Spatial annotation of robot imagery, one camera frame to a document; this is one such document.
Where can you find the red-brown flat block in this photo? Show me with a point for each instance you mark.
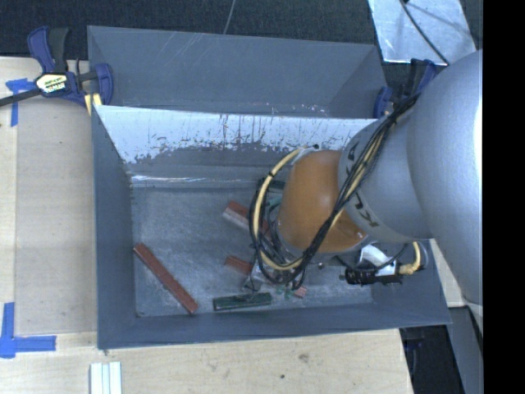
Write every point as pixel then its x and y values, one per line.
pixel 238 213
pixel 166 278

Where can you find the dark green flat block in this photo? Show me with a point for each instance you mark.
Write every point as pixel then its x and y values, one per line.
pixel 234 302

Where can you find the black cylinder on white bracket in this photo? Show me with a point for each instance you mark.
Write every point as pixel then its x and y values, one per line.
pixel 361 276

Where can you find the grey metal bin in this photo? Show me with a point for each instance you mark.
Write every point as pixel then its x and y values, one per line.
pixel 205 72

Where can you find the pale wood flat board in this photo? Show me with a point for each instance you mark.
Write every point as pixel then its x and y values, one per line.
pixel 53 220

